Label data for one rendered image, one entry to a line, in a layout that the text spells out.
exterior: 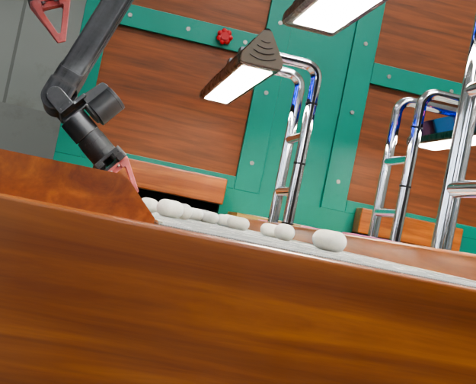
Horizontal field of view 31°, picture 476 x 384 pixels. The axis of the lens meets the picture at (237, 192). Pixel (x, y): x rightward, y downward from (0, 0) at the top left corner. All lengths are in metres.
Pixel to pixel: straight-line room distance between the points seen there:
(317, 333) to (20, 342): 0.18
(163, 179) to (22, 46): 2.24
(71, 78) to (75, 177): 1.28
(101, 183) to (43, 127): 3.84
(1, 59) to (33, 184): 3.89
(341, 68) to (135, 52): 0.57
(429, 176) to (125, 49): 0.93
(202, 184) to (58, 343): 1.80
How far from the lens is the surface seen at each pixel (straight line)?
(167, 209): 1.03
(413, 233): 2.45
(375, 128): 2.50
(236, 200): 2.38
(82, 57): 1.84
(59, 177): 0.54
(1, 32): 4.44
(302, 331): 0.54
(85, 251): 0.52
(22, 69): 4.42
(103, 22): 1.87
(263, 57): 1.62
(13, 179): 0.54
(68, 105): 1.79
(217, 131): 2.39
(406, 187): 1.91
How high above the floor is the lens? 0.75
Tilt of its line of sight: 2 degrees up
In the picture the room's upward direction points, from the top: 11 degrees clockwise
